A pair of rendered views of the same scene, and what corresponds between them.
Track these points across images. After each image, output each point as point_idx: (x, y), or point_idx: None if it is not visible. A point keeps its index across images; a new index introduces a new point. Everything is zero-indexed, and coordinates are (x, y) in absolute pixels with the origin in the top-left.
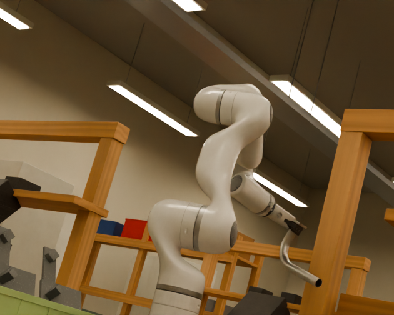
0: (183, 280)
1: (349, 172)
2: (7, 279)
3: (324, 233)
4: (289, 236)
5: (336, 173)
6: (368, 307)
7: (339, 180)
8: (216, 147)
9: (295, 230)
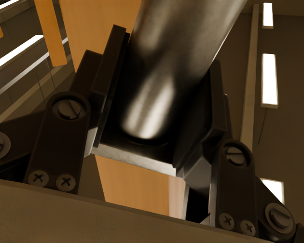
0: None
1: (116, 202)
2: None
3: (129, 29)
4: (157, 14)
5: (152, 208)
6: None
7: (136, 192)
8: None
9: (72, 83)
